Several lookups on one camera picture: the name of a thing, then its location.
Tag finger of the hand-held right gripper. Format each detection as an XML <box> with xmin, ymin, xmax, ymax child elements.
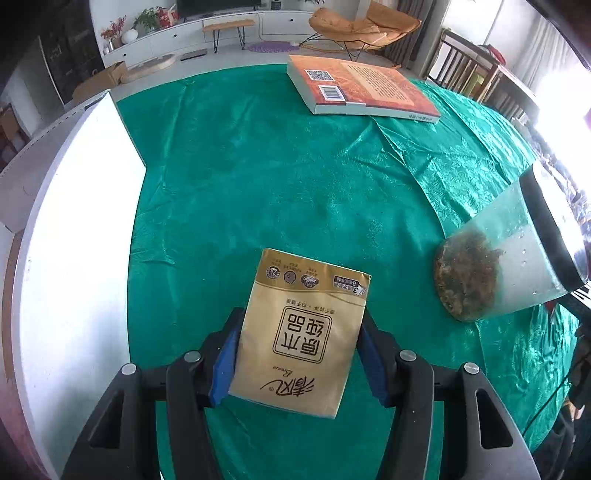
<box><xmin>545</xmin><ymin>285</ymin><xmax>591</xmax><ymax>324</ymax></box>

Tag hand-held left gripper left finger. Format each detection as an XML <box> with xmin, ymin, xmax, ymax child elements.
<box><xmin>62</xmin><ymin>307</ymin><xmax>246</xmax><ymax>480</ymax></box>

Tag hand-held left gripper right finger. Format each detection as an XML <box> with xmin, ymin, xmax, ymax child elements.
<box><xmin>355</xmin><ymin>309</ymin><xmax>541</xmax><ymax>480</ymax></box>

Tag gold tissue pack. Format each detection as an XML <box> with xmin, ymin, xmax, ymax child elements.
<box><xmin>228</xmin><ymin>248</ymin><xmax>372</xmax><ymax>420</ymax></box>

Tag clear plastic jar black lid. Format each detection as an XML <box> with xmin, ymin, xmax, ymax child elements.
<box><xmin>433</xmin><ymin>159</ymin><xmax>591</xmax><ymax>322</ymax></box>

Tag person's right hand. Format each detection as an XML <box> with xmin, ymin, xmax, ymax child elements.
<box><xmin>571</xmin><ymin>322</ymin><xmax>591</xmax><ymax>409</ymax></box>

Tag green tablecloth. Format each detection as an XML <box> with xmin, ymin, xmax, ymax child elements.
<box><xmin>115</xmin><ymin>64</ymin><xmax>583</xmax><ymax>480</ymax></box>

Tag dark wooden chairs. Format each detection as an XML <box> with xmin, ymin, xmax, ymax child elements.
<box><xmin>427</xmin><ymin>28</ymin><xmax>540</xmax><ymax>121</ymax></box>

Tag orange paperback book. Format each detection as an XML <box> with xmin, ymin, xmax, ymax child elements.
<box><xmin>286</xmin><ymin>54</ymin><xmax>441</xmax><ymax>123</ymax></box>

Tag oval wooden tray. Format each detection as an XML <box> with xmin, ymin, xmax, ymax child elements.
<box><xmin>120</xmin><ymin>53</ymin><xmax>177</xmax><ymax>84</ymax></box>

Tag brown cardboard box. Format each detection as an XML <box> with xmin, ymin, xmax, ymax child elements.
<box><xmin>73</xmin><ymin>61</ymin><xmax>127</xmax><ymax>100</ymax></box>

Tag purple round rug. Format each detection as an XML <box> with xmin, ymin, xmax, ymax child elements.
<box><xmin>247</xmin><ymin>41</ymin><xmax>301</xmax><ymax>53</ymax></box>

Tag white television cabinet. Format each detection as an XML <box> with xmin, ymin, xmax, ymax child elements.
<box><xmin>102</xmin><ymin>8</ymin><xmax>324</xmax><ymax>70</ymax></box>

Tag wooden stool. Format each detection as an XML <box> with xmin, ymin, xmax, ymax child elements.
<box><xmin>202</xmin><ymin>18</ymin><xmax>256</xmax><ymax>54</ymax></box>

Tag grey curtain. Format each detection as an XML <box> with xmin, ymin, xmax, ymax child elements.
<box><xmin>398</xmin><ymin>0</ymin><xmax>437</xmax><ymax>17</ymax></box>

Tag orange lounge chair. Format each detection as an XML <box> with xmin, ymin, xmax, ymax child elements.
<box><xmin>302</xmin><ymin>0</ymin><xmax>423</xmax><ymax>61</ymax></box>

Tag black refrigerator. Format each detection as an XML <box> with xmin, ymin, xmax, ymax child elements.
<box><xmin>39</xmin><ymin>13</ymin><xmax>105</xmax><ymax>104</ymax></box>

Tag red flowers in white vase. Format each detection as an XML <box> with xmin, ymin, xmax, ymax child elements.
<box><xmin>100</xmin><ymin>17</ymin><xmax>138</xmax><ymax>52</ymax></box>

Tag bushy green potted plant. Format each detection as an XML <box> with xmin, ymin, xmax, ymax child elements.
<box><xmin>134</xmin><ymin>7</ymin><xmax>160</xmax><ymax>34</ymax></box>

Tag black television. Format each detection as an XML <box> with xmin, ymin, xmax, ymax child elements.
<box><xmin>177</xmin><ymin>0</ymin><xmax>262</xmax><ymax>19</ymax></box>

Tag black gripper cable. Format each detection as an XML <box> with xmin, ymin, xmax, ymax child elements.
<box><xmin>522</xmin><ymin>364</ymin><xmax>575</xmax><ymax>435</ymax></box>

